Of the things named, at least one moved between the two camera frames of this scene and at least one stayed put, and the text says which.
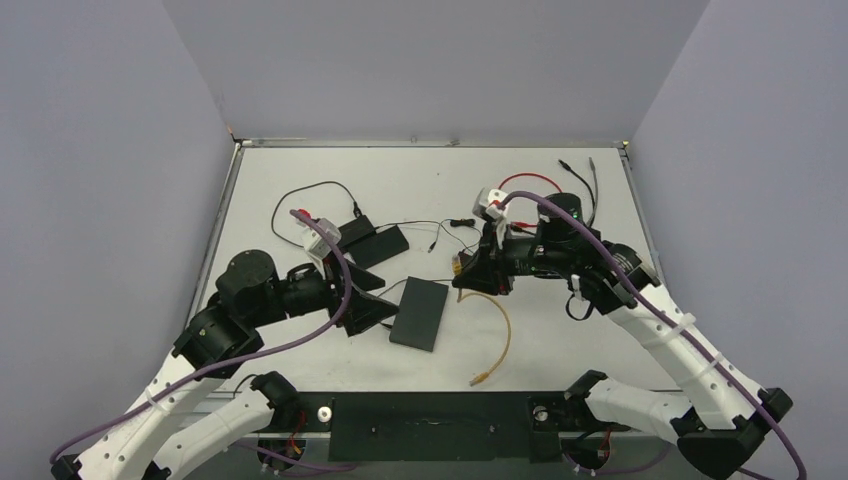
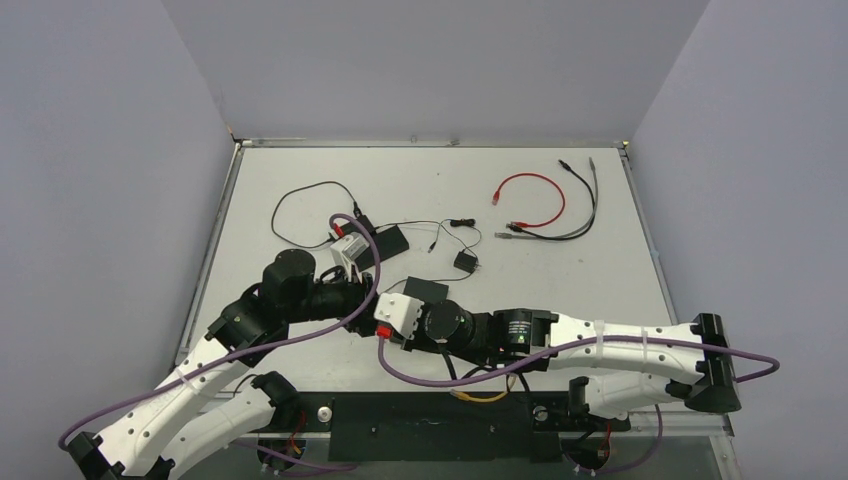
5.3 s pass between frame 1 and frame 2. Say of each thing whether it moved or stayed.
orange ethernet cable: moved
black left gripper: stayed
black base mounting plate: stayed
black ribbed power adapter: stayed
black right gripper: moved
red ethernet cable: stayed
